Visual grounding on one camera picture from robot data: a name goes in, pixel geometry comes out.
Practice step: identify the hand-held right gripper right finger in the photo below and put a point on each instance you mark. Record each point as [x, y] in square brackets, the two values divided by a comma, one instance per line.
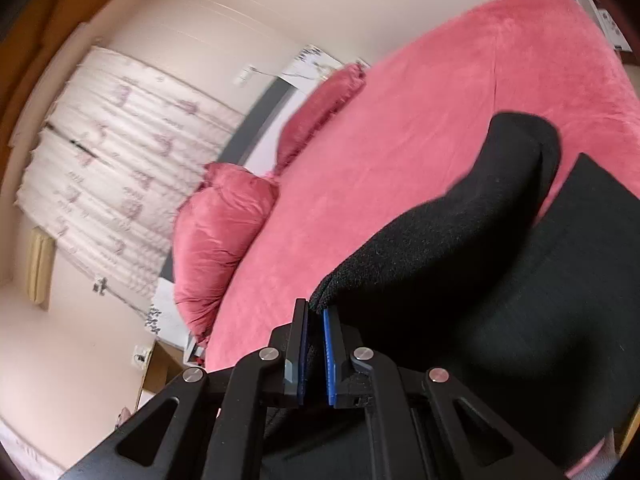
[329, 360]

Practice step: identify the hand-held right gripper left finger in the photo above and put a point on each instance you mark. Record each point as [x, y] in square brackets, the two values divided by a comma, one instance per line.
[302, 360]

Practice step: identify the black pants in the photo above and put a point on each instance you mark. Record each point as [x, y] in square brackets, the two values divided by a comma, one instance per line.
[475, 270]

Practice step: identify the white nightstand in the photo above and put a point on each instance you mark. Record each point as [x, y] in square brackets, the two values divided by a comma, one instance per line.
[197, 350]

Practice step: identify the wooden cabinet with white door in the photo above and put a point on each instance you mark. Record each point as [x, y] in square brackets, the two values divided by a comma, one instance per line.
[160, 375]

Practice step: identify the large red pillow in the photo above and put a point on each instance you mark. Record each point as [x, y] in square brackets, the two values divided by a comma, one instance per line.
[220, 235]

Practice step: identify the bed with pink sheet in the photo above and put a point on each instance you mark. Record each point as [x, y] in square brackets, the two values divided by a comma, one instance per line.
[400, 135]

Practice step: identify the grey and white headboard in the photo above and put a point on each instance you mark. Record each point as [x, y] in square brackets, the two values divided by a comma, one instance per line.
[250, 120]

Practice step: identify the pink pillow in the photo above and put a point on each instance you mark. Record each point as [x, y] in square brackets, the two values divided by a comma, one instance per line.
[320, 110]

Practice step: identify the white patterned curtain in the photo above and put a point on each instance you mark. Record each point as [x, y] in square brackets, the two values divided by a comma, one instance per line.
[125, 160]

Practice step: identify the wooden wardrobe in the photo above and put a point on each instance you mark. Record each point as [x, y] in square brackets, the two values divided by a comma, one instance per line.
[45, 20]

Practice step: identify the wall socket with black plug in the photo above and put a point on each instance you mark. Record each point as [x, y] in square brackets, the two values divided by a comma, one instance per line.
[140, 356]

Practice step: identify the beige wall fixture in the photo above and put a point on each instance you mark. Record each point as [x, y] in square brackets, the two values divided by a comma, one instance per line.
[41, 270]

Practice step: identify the white wall socket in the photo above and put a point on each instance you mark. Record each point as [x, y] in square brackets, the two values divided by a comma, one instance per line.
[248, 74]

